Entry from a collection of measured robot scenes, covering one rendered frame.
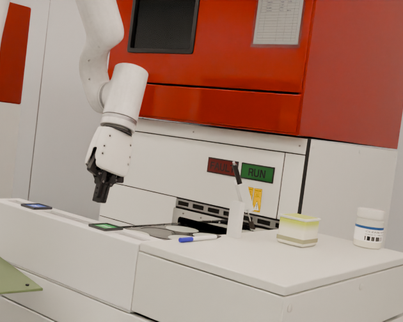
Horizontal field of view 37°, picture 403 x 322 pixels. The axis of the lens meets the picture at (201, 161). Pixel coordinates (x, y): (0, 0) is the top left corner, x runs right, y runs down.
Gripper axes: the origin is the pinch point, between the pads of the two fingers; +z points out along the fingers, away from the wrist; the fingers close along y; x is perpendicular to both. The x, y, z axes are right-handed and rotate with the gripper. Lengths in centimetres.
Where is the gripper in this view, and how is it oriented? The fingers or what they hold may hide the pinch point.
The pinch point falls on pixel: (100, 193)
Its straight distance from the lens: 140.8
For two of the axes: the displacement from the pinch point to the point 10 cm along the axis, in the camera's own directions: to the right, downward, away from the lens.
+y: -6.2, -3.1, -7.2
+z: -2.0, 9.5, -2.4
